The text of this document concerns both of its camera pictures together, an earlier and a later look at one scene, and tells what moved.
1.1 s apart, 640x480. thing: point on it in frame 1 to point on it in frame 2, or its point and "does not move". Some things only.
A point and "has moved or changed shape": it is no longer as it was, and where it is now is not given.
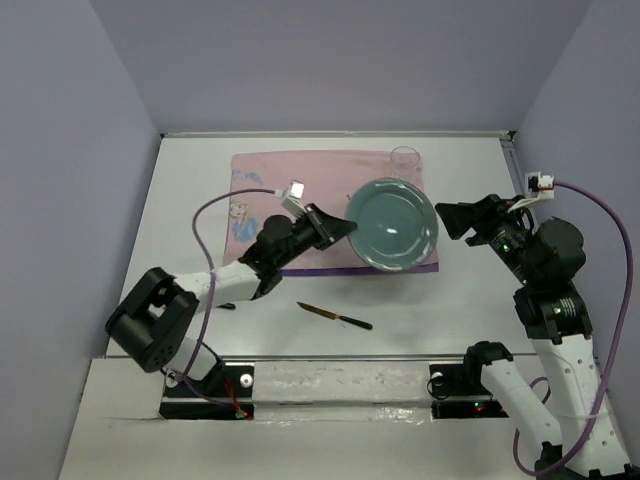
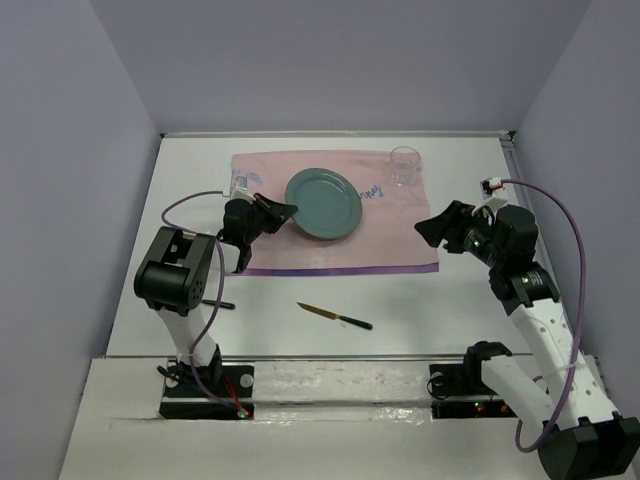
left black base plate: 225,393 does not move
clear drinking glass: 404,163 does not move
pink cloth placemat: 246,214 has moved or changed shape
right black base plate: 452,399 does not move
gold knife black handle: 352,321 does not move
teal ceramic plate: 396,224 to 329,206
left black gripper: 328,230 to 275,213
